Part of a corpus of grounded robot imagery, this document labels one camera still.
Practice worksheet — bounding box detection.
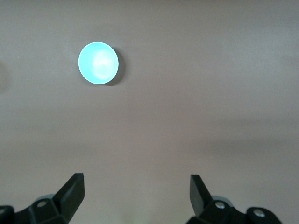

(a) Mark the light blue bowl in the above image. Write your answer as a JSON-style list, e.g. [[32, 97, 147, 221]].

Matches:
[[78, 42, 120, 85]]

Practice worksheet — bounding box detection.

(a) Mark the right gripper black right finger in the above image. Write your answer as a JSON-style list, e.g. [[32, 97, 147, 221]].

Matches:
[[186, 174, 283, 224]]

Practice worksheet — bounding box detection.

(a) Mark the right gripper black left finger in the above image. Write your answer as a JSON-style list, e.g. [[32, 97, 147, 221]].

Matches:
[[0, 173, 85, 224]]

